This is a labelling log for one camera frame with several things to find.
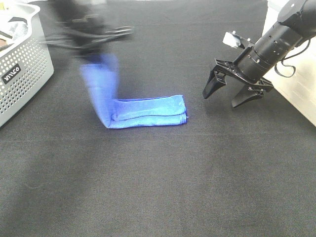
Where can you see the grey towel in basket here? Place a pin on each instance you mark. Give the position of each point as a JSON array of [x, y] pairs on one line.
[[12, 31]]

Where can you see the blue microfiber towel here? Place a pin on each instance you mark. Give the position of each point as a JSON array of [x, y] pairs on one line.
[[100, 74]]

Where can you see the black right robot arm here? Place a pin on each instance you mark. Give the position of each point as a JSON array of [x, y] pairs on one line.
[[295, 24]]

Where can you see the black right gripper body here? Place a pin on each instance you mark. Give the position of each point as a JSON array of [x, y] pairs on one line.
[[248, 67]]

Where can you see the grey perforated laundry basket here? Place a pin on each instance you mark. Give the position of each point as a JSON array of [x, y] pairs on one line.
[[26, 65]]

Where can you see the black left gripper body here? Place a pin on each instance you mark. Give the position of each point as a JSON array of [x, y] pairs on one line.
[[83, 29]]

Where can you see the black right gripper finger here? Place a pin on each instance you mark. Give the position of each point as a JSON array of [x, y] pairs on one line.
[[247, 94], [216, 81]]

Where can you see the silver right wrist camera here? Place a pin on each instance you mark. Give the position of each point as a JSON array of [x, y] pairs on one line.
[[235, 41]]

